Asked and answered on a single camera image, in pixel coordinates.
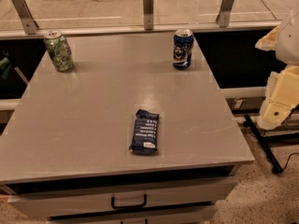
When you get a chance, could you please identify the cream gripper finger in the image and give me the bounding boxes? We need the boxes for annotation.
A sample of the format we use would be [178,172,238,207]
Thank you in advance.
[255,26,278,51]
[257,65,299,130]

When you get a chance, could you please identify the green soda can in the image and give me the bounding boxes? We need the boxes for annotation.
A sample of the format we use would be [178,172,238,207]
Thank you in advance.
[44,30,74,72]

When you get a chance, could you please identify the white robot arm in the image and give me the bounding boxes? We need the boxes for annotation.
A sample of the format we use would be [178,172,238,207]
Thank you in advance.
[255,7,299,130]

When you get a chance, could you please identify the blue pepsi can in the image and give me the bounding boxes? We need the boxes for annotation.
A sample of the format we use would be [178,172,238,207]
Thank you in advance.
[173,29,194,69]

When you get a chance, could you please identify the black metal stand leg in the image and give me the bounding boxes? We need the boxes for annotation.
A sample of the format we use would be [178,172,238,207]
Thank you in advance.
[243,115,299,175]

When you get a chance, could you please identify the grey top drawer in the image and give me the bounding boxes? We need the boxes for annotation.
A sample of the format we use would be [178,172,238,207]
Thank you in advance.
[8,176,237,217]

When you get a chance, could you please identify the grey drawer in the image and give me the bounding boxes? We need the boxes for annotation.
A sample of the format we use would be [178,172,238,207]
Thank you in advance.
[47,205,217,224]
[8,176,237,217]

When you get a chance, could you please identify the grey lower drawer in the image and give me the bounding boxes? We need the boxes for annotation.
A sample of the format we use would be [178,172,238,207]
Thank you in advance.
[47,205,217,224]

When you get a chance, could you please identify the dark blue snack bar wrapper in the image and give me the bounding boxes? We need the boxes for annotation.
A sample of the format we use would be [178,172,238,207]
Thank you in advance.
[129,109,159,155]

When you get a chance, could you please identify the white horizontal rail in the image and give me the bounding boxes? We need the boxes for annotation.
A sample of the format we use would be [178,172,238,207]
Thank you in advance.
[221,87,265,99]

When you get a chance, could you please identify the right metal bracket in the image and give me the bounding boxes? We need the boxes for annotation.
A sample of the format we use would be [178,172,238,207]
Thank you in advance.
[216,0,235,27]

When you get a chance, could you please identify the metal bracket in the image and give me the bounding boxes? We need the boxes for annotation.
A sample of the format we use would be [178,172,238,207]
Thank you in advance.
[143,0,154,30]
[11,0,39,35]
[216,0,235,27]

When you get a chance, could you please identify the middle metal bracket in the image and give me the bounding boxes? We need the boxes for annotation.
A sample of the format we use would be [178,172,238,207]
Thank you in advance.
[143,0,154,30]

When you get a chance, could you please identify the black drawer handle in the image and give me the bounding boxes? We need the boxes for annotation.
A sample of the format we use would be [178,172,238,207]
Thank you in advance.
[110,194,148,210]

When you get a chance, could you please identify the left metal bracket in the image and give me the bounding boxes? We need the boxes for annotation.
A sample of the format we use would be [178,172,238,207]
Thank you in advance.
[11,0,39,35]

